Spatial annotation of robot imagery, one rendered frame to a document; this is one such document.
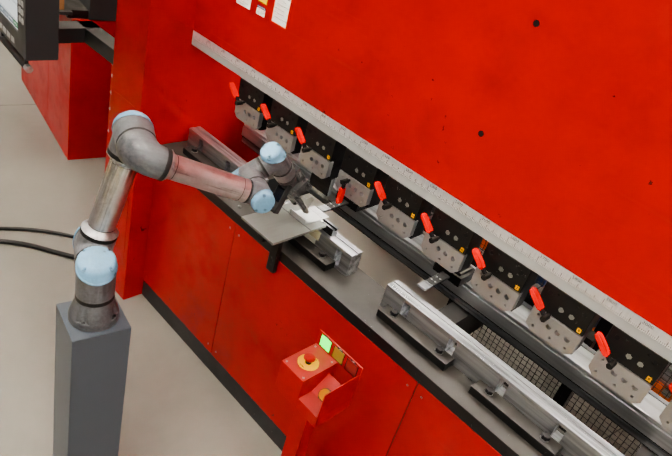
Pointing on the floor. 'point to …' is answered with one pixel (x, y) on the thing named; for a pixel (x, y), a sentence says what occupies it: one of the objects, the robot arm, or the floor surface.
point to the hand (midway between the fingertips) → (299, 208)
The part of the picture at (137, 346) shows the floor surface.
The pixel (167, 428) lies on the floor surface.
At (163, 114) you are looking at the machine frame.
